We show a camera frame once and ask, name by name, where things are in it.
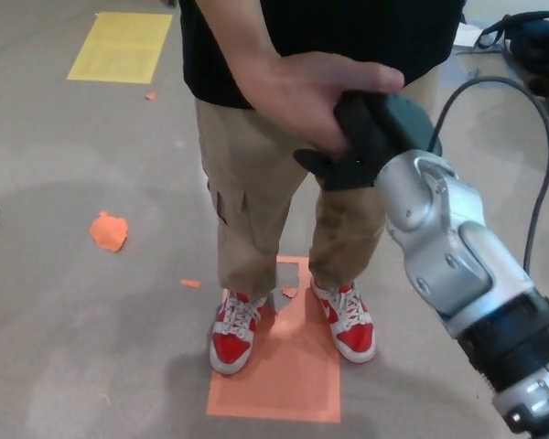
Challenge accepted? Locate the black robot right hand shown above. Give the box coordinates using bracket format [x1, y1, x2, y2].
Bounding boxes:
[293, 90, 443, 192]

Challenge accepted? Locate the person's bare right hand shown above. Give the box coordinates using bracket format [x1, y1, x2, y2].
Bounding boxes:
[249, 50, 405, 153]

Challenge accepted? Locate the person's bare right forearm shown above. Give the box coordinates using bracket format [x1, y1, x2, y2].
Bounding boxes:
[191, 0, 285, 109]

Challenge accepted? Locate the black t-shirt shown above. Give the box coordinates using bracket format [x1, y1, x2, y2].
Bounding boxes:
[178, 0, 463, 111]

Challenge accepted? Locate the white paper sheet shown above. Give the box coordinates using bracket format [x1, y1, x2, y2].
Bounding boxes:
[452, 22, 484, 48]

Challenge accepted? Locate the yellow paper sheet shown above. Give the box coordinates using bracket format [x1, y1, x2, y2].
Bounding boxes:
[66, 12, 174, 85]

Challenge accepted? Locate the dark blue backpack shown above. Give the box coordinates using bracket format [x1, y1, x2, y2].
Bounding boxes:
[478, 11, 549, 77]

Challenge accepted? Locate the red and white sneaker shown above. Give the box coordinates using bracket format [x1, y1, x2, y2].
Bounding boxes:
[309, 276, 376, 365]
[209, 291, 267, 376]

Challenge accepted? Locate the crumpled orange paper piece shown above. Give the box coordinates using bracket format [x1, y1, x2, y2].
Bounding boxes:
[89, 211, 130, 253]

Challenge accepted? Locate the orange paper sheet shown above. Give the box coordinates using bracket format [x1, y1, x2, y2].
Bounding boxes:
[205, 255, 342, 424]

